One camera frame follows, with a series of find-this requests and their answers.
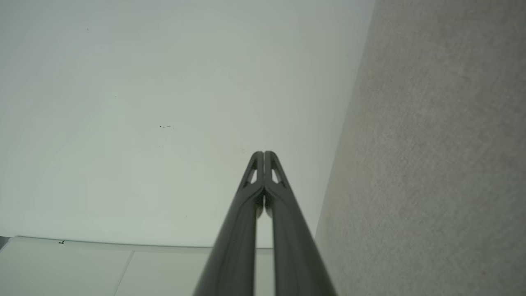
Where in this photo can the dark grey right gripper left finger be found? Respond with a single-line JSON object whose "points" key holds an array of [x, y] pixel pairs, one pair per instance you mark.
{"points": [[234, 246]]}

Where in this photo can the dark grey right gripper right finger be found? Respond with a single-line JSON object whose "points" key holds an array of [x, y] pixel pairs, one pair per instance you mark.
{"points": [[296, 246]]}

